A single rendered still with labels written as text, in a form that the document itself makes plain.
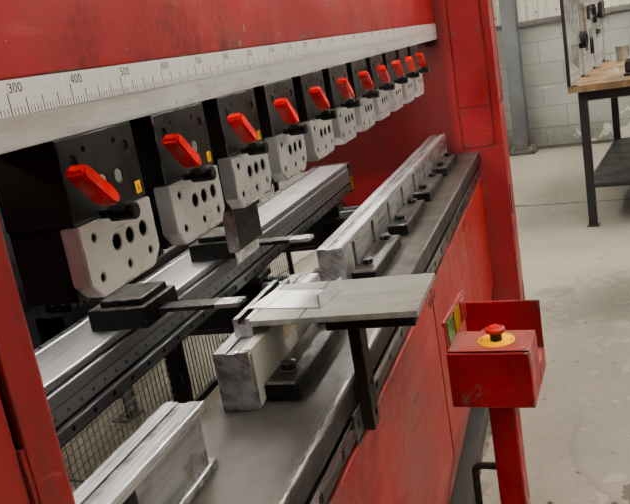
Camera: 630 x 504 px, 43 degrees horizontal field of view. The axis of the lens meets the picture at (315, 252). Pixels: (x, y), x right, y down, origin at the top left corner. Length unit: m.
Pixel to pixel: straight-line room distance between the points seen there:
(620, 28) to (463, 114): 5.28
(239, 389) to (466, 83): 2.31
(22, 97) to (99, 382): 0.65
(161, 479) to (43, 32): 0.51
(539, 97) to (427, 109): 5.36
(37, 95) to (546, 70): 7.99
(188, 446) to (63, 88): 0.46
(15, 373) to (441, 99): 3.03
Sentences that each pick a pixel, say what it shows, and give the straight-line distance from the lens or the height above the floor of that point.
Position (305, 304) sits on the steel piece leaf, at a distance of 1.27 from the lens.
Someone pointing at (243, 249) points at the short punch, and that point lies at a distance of 1.29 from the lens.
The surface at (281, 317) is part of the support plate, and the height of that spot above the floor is 1.00.
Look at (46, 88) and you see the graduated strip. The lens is 0.83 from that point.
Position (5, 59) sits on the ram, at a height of 1.42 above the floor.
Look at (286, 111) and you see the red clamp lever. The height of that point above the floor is 1.29.
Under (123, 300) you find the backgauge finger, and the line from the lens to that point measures 1.39.
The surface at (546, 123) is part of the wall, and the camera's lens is 8.71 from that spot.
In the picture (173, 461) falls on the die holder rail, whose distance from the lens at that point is 1.01.
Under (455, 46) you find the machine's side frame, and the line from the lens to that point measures 3.35.
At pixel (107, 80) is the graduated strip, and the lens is 0.92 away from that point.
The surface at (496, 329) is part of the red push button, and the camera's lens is 1.60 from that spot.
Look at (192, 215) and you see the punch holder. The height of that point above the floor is 1.21.
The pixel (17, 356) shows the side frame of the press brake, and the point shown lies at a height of 1.26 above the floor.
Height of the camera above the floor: 1.38
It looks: 14 degrees down
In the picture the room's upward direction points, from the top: 10 degrees counter-clockwise
